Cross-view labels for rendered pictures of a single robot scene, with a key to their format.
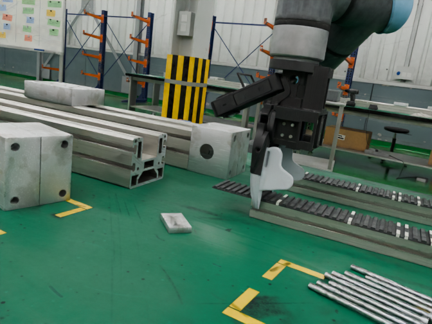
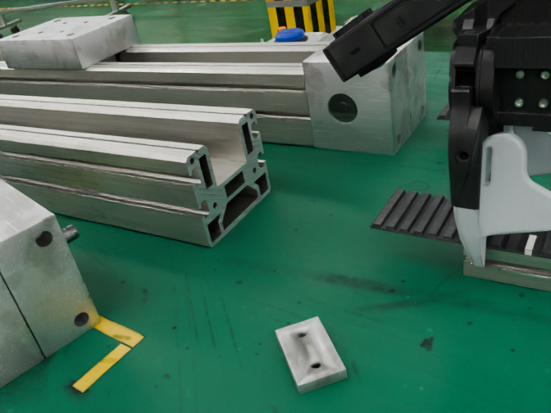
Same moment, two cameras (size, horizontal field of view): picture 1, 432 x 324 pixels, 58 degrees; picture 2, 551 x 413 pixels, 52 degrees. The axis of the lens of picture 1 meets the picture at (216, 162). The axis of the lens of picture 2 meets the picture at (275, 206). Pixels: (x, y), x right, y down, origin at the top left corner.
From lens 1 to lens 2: 25 cm
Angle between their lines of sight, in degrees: 21
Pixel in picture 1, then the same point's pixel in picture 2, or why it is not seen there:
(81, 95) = (93, 43)
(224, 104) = (356, 49)
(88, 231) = not seen: outside the picture
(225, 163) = (385, 125)
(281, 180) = (535, 211)
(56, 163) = (45, 279)
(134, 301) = not seen: outside the picture
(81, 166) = (116, 215)
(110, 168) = (166, 215)
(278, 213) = (530, 263)
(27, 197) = (16, 358)
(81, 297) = not seen: outside the picture
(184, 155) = (302, 123)
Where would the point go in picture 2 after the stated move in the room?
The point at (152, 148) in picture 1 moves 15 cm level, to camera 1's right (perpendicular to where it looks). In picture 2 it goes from (233, 148) to (406, 129)
